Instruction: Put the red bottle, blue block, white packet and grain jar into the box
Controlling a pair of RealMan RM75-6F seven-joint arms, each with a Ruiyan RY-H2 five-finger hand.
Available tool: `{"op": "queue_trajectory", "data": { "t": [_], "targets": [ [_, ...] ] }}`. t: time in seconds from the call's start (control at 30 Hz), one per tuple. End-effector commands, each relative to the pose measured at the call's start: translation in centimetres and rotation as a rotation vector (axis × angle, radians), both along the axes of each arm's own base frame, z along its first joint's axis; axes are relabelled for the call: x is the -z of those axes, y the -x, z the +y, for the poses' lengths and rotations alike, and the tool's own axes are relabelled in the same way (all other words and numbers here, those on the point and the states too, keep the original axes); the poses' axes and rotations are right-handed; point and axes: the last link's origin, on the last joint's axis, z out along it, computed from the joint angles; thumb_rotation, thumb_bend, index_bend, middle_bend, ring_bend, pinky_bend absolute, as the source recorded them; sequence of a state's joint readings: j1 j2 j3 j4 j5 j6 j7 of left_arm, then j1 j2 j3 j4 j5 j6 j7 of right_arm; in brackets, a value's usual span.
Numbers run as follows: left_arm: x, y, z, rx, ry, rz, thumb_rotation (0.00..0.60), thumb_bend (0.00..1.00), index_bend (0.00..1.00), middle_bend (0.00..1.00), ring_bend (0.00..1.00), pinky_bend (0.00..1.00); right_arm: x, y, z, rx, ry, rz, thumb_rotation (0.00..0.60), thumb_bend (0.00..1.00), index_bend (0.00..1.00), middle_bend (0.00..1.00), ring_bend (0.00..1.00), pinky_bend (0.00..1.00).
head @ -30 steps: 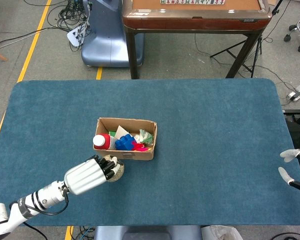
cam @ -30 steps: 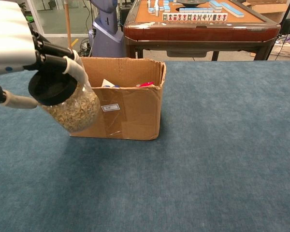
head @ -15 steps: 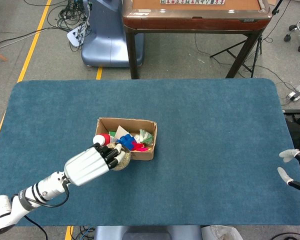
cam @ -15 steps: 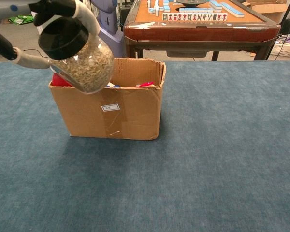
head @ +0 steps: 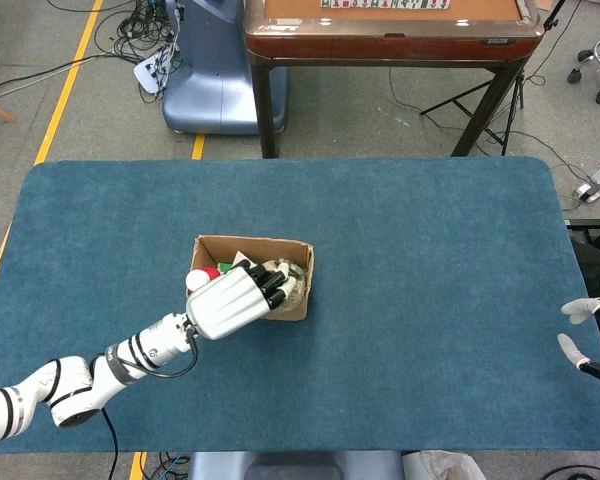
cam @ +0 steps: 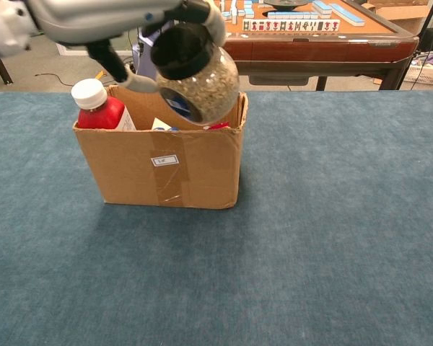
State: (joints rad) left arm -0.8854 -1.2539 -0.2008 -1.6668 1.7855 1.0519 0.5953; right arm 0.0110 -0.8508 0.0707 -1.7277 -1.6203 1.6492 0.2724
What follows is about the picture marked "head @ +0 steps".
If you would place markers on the green white packet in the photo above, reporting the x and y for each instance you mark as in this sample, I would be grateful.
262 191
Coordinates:
298 271

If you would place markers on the white floor power strip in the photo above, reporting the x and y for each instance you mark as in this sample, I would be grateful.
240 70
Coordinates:
592 189

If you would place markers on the brown mahjong table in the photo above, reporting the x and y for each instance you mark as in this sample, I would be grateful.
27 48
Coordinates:
390 45

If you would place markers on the open brown cardboard box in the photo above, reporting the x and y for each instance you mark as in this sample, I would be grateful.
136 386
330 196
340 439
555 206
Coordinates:
300 250

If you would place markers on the row of face-up mahjong tiles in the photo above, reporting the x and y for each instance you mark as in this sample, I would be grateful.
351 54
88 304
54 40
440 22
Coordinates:
385 4

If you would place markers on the black tripod stand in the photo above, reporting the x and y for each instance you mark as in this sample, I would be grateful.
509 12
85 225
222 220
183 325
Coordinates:
517 95

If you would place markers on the blue felt table cover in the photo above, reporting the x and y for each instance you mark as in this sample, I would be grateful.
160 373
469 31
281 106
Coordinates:
380 225

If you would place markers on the red juice bottle white cap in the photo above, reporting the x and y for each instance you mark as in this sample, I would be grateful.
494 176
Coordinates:
197 280

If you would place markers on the round glass jar black lid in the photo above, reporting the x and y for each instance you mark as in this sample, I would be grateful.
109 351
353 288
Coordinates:
291 300

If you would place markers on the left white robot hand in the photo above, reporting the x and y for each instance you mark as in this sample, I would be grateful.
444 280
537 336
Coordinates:
230 305

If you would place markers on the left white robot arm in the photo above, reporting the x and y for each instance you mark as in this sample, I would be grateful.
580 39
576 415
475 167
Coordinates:
70 385

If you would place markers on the white power strip with plugs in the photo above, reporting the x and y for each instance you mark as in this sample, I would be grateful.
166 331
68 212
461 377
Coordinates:
147 72

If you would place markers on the grey-blue robot body base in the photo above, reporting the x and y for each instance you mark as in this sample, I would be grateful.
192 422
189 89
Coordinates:
290 467

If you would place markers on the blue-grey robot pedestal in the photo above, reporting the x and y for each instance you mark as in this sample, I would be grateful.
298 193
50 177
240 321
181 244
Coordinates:
215 90

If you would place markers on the clear plastic bag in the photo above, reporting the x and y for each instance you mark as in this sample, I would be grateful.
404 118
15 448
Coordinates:
440 467

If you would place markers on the small green packet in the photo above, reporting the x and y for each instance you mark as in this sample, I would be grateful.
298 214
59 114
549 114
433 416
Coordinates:
225 266

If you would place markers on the white paper card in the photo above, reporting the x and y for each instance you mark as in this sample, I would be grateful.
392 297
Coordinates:
241 260

